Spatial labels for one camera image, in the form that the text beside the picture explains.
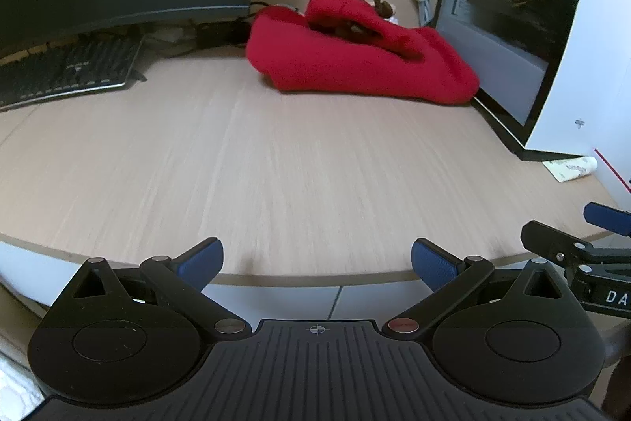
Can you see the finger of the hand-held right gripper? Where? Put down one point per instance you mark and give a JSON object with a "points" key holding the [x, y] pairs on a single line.
{"points": [[609, 219], [552, 241]]}

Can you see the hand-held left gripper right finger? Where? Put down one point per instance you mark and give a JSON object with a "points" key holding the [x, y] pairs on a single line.
{"points": [[434, 263]]}

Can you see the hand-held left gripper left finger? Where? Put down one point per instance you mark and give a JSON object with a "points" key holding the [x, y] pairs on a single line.
{"points": [[202, 260]]}

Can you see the red hooded fleece jacket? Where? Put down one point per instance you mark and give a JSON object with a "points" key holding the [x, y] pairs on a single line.
{"points": [[355, 66]]}

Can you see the black adapter box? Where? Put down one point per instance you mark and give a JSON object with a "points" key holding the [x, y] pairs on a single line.
{"points": [[217, 34]]}

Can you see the black keyboard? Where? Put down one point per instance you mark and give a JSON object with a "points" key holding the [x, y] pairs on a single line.
{"points": [[64, 68]]}

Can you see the small white object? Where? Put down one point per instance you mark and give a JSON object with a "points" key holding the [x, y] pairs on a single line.
{"points": [[392, 20]]}

